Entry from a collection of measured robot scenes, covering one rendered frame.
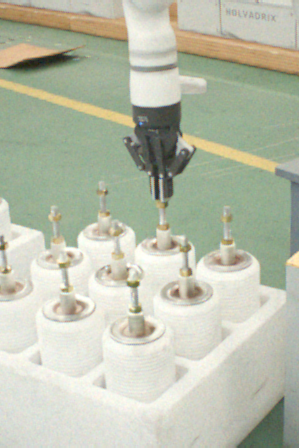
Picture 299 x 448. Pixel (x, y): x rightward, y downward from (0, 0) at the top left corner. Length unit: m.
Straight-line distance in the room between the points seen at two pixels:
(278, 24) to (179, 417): 2.64
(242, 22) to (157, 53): 2.53
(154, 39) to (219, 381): 0.49
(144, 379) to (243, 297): 0.25
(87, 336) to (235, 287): 0.24
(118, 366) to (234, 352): 0.19
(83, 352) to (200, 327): 0.17
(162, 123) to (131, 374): 0.37
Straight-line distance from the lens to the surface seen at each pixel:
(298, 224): 1.56
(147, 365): 1.11
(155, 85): 1.24
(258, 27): 3.69
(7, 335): 1.26
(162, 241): 1.35
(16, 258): 1.60
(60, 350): 1.18
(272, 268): 1.84
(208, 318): 1.20
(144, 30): 1.24
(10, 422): 1.30
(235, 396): 1.27
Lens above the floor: 0.82
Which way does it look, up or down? 23 degrees down
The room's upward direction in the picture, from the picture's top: 4 degrees counter-clockwise
